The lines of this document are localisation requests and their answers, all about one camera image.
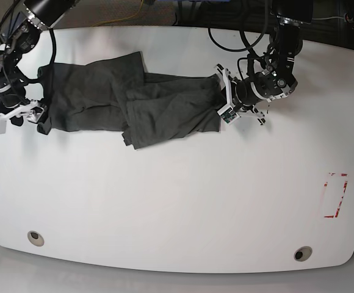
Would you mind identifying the dark grey t-shirt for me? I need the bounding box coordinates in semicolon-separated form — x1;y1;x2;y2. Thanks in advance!
49;52;223;149

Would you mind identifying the table cable grommet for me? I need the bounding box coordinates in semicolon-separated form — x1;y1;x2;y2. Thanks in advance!
294;246;312;262
27;231;45;247

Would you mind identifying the right table cable grommet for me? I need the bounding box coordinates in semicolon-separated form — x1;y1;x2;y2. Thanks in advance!
294;246;312;262

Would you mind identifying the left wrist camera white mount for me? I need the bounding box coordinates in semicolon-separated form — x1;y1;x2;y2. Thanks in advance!
215;63;240;125

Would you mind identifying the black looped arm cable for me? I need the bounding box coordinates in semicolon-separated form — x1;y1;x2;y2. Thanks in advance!
207;0;271;52

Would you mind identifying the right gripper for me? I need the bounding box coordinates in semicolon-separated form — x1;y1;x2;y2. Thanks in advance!
0;99;52;134

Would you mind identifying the left table cable grommet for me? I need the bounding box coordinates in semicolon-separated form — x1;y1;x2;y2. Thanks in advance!
27;231;45;247

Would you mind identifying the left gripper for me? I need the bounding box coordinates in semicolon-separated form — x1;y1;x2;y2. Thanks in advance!
223;75;266;125

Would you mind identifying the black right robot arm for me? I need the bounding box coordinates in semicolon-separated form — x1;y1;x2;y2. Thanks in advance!
0;0;77;135

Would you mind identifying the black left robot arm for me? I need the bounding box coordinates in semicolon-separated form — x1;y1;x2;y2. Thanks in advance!
216;1;313;125

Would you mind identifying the red tape rectangle marking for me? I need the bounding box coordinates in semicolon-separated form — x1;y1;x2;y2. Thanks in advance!
321;173;349;219

